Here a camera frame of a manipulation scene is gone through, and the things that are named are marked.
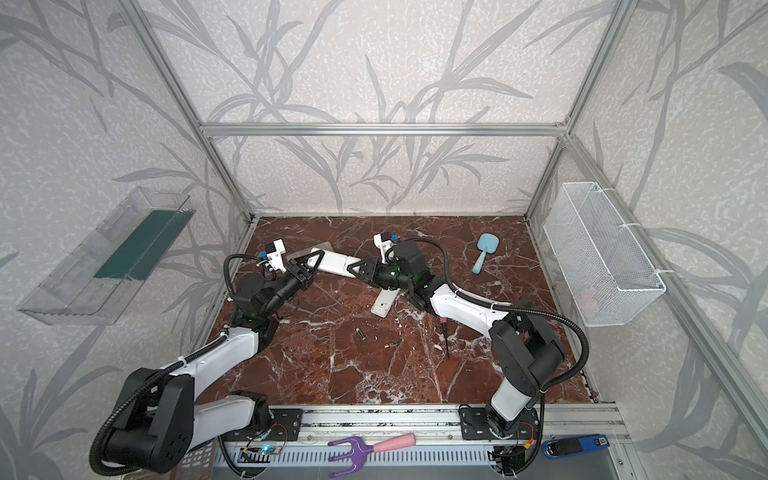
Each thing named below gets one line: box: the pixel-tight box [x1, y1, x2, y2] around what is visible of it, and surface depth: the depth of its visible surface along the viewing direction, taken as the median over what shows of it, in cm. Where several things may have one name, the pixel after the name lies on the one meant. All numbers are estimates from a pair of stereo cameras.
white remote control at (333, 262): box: [307, 248, 361, 279], surface depth 79 cm
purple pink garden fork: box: [328, 433, 417, 479], surface depth 72 cm
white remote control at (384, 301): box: [370, 287, 401, 318], surface depth 97 cm
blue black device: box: [542, 434, 611, 460], surface depth 69 cm
